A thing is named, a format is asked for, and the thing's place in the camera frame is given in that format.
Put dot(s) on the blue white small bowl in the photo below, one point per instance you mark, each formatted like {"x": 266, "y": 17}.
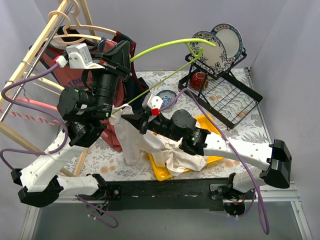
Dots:
{"x": 167, "y": 97}

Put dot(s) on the floral blue plate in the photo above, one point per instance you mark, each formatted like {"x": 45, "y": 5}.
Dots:
{"x": 213, "y": 57}

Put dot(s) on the white tank top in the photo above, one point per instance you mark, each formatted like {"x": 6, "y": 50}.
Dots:
{"x": 156, "y": 144}

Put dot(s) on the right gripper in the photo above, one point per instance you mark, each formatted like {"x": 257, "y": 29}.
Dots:
{"x": 145, "y": 122}

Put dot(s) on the pink hanger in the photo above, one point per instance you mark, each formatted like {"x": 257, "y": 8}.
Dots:
{"x": 35, "y": 119}

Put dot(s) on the red mug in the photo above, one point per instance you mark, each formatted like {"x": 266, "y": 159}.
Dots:
{"x": 197, "y": 79}

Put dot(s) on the white camisole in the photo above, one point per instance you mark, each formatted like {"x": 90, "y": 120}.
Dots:
{"x": 131, "y": 141}

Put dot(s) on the cream hanger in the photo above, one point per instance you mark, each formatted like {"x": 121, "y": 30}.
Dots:
{"x": 78, "y": 21}
{"x": 48, "y": 85}
{"x": 64, "y": 40}

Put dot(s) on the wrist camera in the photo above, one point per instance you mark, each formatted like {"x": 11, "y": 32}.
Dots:
{"x": 77, "y": 57}
{"x": 153, "y": 102}

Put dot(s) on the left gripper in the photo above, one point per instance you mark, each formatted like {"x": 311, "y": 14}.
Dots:
{"x": 115, "y": 69}

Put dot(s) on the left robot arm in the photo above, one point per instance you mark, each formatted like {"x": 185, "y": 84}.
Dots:
{"x": 82, "y": 113}

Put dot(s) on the cream hanger front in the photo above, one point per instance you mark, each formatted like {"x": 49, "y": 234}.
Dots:
{"x": 48, "y": 85}

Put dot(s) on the yellow plastic tray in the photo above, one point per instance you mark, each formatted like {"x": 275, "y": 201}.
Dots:
{"x": 171, "y": 161}

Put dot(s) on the navy tank top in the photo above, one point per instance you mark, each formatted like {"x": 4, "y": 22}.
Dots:
{"x": 133, "y": 86}

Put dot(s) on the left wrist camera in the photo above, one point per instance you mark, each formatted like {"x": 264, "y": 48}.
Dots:
{"x": 77, "y": 57}

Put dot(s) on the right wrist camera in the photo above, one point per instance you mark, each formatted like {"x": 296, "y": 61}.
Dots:
{"x": 153, "y": 102}

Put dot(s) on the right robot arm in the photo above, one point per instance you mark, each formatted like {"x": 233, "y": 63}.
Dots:
{"x": 271, "y": 163}

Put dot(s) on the wooden clothes rack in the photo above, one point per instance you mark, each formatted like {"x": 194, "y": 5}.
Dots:
{"x": 48, "y": 30}

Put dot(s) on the green hanger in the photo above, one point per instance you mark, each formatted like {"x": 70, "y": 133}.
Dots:
{"x": 157, "y": 47}

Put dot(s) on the green rimmed white plate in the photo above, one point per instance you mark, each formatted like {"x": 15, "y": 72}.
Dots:
{"x": 231, "y": 39}

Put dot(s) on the black wire dish rack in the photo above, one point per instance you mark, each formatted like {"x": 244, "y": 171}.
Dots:
{"x": 222, "y": 95}

